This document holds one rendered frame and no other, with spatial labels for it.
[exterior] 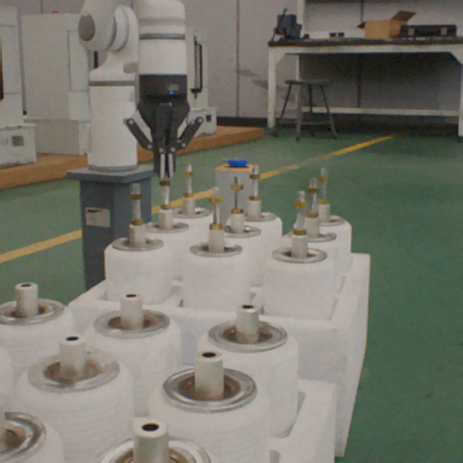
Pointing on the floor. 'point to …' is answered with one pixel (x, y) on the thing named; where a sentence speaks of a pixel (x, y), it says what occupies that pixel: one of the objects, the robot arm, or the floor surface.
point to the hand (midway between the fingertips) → (165, 165)
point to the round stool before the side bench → (309, 108)
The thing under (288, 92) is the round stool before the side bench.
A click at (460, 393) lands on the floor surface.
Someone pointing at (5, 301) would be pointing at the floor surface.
